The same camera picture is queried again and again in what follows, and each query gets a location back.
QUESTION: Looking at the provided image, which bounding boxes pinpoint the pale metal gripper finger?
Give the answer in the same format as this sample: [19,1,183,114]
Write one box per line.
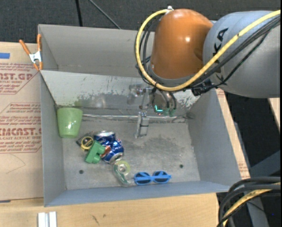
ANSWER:
[140,118,150,137]
[134,111,147,139]

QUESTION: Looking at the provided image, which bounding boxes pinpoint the grey metal bin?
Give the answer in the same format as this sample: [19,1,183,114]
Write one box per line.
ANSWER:
[37,24,242,208]

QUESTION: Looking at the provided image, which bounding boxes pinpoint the crushed blue drink can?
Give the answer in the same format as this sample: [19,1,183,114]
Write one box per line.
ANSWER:
[93,130,125,165]

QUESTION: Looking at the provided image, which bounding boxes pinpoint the blue sunglasses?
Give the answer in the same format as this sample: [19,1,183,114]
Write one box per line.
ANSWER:
[133,170,173,186]

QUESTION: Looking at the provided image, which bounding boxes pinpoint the green toy block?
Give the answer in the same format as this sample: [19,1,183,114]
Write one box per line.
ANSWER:
[84,140,106,165]

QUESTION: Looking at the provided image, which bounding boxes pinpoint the black and yellow round packet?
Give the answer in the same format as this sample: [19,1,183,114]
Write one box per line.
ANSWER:
[76,132,95,151]

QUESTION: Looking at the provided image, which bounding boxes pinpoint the green plastic cup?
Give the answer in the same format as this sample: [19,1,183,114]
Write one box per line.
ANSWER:
[57,107,84,139]

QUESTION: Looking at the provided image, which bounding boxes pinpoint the brown cardboard board red print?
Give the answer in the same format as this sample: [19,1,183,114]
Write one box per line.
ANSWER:
[0,40,251,204]

